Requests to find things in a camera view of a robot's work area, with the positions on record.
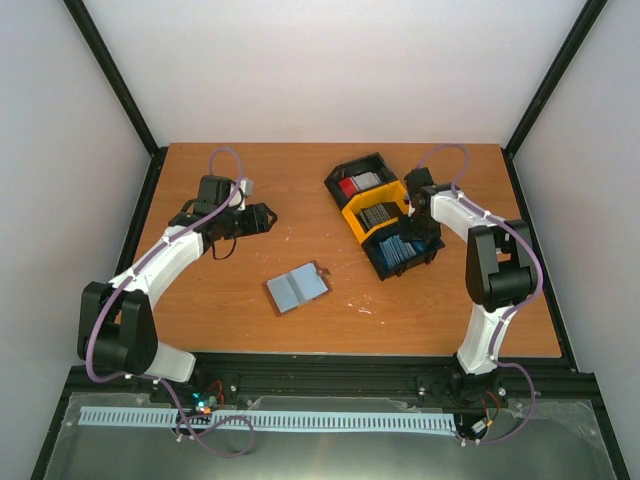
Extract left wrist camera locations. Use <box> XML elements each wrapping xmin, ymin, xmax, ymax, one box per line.
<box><xmin>229</xmin><ymin>178</ymin><xmax>254</xmax><ymax>211</ymax></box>

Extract black bin left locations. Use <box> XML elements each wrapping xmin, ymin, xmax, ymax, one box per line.
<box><xmin>324</xmin><ymin>153</ymin><xmax>397</xmax><ymax>210</ymax></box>

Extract black bin right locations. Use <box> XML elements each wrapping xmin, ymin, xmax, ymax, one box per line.
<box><xmin>361</xmin><ymin>226</ymin><xmax>445</xmax><ymax>281</ymax></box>

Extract right black frame post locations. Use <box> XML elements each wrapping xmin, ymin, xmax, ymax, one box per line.
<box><xmin>502</xmin><ymin>0</ymin><xmax>608</xmax><ymax>161</ymax></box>

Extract dark grey card stack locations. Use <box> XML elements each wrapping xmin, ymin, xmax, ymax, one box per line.
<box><xmin>356</xmin><ymin>202</ymin><xmax>402</xmax><ymax>232</ymax></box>

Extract white card stack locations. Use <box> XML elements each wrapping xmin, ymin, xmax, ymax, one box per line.
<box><xmin>352</xmin><ymin>172</ymin><xmax>381</xmax><ymax>191</ymax></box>

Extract small circuit board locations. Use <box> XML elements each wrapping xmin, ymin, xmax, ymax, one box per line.
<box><xmin>193</xmin><ymin>380</ymin><xmax>225</xmax><ymax>414</ymax></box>

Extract black bin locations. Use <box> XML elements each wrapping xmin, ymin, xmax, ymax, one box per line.
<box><xmin>324</xmin><ymin>153</ymin><xmax>397</xmax><ymax>210</ymax></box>
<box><xmin>361</xmin><ymin>226</ymin><xmax>445</xmax><ymax>281</ymax></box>

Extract brown leather card holder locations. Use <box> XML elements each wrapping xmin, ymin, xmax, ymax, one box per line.
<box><xmin>262</xmin><ymin>261</ymin><xmax>332</xmax><ymax>316</ymax></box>

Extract red card stack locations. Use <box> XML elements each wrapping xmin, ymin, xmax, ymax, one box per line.
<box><xmin>338</xmin><ymin>177</ymin><xmax>359</xmax><ymax>199</ymax></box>

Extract black frame post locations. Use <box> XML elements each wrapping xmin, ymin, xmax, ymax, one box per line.
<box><xmin>63</xmin><ymin>0</ymin><xmax>160</xmax><ymax>157</ymax></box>
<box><xmin>502</xmin><ymin>0</ymin><xmax>608</xmax><ymax>161</ymax></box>

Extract yellow bin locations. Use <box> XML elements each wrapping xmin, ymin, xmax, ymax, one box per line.
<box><xmin>341</xmin><ymin>181</ymin><xmax>409</xmax><ymax>244</ymax></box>

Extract light blue cable duct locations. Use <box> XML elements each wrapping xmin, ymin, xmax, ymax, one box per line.
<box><xmin>78</xmin><ymin>406</ymin><xmax>456</xmax><ymax>436</ymax></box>

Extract blue card stack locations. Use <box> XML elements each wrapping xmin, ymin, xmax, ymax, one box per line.
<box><xmin>379</xmin><ymin>235</ymin><xmax>426</xmax><ymax>269</ymax></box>

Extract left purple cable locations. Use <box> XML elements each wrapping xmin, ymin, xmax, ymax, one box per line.
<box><xmin>85</xmin><ymin>146</ymin><xmax>257</xmax><ymax>457</ymax></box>

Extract right base connector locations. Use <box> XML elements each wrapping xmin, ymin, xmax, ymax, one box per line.
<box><xmin>471</xmin><ymin>419</ymin><xmax>493</xmax><ymax>438</ymax></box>

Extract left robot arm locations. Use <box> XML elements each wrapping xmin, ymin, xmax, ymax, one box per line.
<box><xmin>77</xmin><ymin>175</ymin><xmax>277</xmax><ymax>403</ymax></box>

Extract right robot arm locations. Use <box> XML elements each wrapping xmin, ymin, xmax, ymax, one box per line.
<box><xmin>401</xmin><ymin>167</ymin><xmax>543</xmax><ymax>403</ymax></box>

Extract left black frame post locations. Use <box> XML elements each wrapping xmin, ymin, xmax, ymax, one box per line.
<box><xmin>63</xmin><ymin>0</ymin><xmax>160</xmax><ymax>157</ymax></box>

